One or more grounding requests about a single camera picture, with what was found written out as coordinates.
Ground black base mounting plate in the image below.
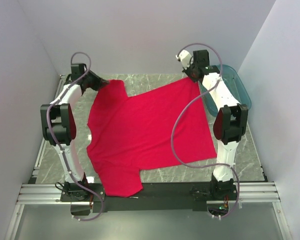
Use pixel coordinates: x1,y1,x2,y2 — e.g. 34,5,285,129
60,182,238,216

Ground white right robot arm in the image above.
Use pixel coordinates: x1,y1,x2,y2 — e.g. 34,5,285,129
177,50,249,200

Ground aluminium frame rail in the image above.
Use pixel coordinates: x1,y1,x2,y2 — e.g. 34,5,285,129
16,182,281,205

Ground teal plastic basket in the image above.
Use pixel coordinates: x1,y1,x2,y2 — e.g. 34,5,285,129
199,64,252,117

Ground red t shirt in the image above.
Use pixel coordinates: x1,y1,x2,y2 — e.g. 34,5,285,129
87,77,217,197

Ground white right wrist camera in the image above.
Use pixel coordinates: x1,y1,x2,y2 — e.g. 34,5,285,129
175,49,193,69

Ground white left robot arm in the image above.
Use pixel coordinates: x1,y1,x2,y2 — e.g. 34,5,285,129
40,63,109,202

